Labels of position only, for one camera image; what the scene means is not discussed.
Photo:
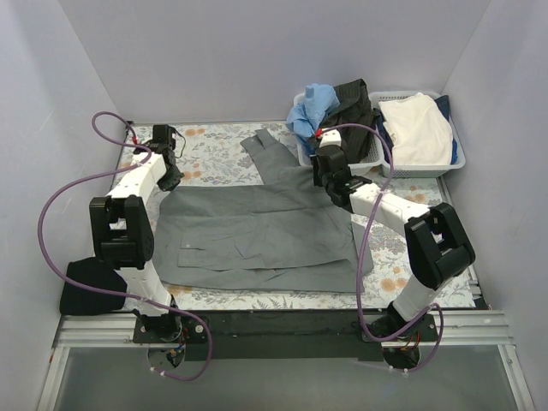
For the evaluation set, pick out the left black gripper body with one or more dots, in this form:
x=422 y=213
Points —
x=172 y=178

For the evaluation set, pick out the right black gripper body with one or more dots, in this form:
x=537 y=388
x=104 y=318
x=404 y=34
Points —
x=319 y=172

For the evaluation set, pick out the grey long sleeve shirt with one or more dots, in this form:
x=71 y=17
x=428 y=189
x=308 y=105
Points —
x=283 y=234

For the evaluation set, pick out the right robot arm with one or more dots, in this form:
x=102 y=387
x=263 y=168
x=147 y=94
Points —
x=438 y=246

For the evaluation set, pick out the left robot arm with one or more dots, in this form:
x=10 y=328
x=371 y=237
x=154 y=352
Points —
x=121 y=230

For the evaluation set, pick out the floral table cloth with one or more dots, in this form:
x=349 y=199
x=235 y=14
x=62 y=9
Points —
x=213 y=157

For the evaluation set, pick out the left white plastic basket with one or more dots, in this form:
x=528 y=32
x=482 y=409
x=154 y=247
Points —
x=372 y=159

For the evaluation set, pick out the light blue shirt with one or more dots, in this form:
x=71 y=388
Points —
x=305 y=117

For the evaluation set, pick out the dark striped shirt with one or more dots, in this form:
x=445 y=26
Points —
x=355 y=107

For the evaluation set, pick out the cream white folded shirt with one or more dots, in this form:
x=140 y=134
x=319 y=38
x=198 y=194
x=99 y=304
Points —
x=421 y=132

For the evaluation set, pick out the navy blue folded garment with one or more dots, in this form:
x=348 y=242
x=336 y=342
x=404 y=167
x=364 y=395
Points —
x=447 y=111

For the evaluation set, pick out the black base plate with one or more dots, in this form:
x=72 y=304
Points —
x=305 y=334

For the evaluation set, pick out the aluminium frame rail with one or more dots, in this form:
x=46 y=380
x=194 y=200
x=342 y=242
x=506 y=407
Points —
x=458 y=327

